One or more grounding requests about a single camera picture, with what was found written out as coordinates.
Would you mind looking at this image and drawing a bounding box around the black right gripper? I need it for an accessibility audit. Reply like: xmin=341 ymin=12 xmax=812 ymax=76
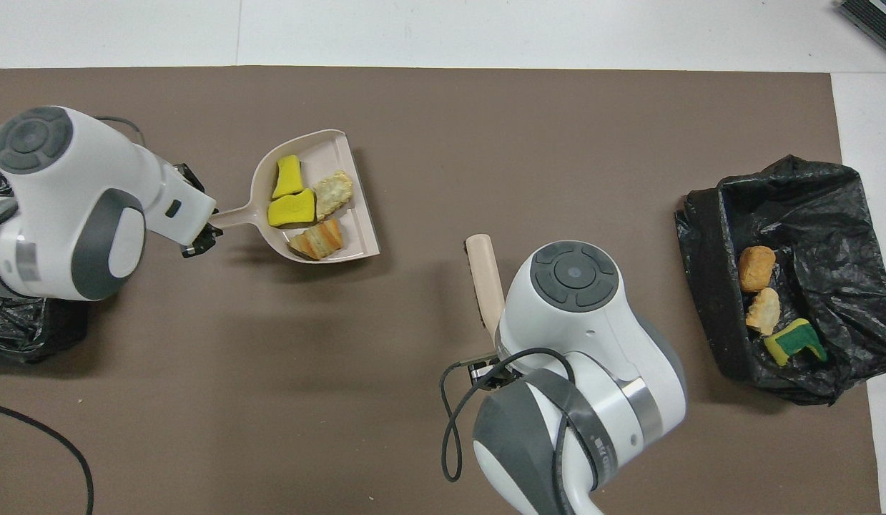
xmin=468 ymin=354 xmax=518 ymax=391

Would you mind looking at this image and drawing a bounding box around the yellow sponge chunk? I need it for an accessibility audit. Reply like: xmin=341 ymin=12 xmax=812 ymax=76
xmin=267 ymin=188 xmax=318 ymax=228

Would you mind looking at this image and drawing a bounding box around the beige hand brush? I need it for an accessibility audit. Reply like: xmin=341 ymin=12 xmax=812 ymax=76
xmin=465 ymin=233 xmax=506 ymax=343

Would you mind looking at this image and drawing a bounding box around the yellow sponge wedge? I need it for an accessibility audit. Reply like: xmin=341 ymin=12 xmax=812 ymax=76
xmin=272 ymin=154 xmax=305 ymax=201

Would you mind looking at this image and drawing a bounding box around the striped croissant piece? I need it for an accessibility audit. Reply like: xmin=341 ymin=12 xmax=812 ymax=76
xmin=288 ymin=217 xmax=345 ymax=261

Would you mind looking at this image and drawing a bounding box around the pale bread piece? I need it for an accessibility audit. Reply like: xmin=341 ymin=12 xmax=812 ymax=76
xmin=312 ymin=170 xmax=355 ymax=221
xmin=745 ymin=288 xmax=782 ymax=335

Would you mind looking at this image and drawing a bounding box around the beige plastic dustpan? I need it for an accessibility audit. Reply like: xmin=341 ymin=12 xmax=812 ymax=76
xmin=212 ymin=129 xmax=381 ymax=265

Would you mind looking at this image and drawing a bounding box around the brown bread roll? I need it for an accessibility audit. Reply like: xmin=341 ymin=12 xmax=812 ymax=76
xmin=738 ymin=245 xmax=777 ymax=293

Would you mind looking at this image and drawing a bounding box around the yellow and green sponge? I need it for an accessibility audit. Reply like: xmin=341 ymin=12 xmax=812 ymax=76
xmin=763 ymin=318 xmax=828 ymax=368

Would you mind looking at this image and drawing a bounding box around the black bag lined bin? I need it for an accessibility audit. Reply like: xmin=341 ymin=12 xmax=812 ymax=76
xmin=0 ymin=147 xmax=89 ymax=366
xmin=675 ymin=155 xmax=886 ymax=406

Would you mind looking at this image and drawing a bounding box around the brown table mat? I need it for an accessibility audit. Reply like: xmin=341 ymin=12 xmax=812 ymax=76
xmin=0 ymin=66 xmax=881 ymax=515

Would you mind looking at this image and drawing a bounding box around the dark ribbed panel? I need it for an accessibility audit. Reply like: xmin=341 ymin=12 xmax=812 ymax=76
xmin=838 ymin=0 xmax=886 ymax=62

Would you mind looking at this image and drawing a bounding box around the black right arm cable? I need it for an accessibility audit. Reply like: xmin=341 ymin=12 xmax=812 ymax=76
xmin=440 ymin=347 xmax=601 ymax=515

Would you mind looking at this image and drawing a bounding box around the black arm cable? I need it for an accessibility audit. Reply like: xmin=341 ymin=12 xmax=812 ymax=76
xmin=440 ymin=347 xmax=601 ymax=515
xmin=0 ymin=114 xmax=144 ymax=515

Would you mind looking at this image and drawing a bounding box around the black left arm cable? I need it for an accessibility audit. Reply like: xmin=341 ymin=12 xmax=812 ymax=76
xmin=0 ymin=114 xmax=144 ymax=515

